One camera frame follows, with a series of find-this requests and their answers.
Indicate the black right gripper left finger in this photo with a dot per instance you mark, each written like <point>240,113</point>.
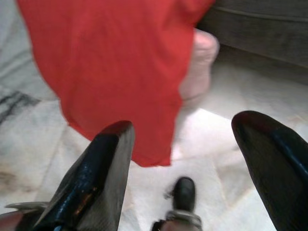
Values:
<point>96,183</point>

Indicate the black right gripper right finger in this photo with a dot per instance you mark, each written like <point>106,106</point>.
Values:
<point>276,163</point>

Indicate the red pillow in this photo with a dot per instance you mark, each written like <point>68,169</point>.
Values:
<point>108,60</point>

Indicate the pink pillow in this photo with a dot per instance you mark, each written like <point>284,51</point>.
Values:
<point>202,67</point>

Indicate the grey fabric sofa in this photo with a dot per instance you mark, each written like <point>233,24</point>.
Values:
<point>260,31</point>

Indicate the black robot foot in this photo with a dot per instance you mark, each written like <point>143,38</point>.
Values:
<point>184,192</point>

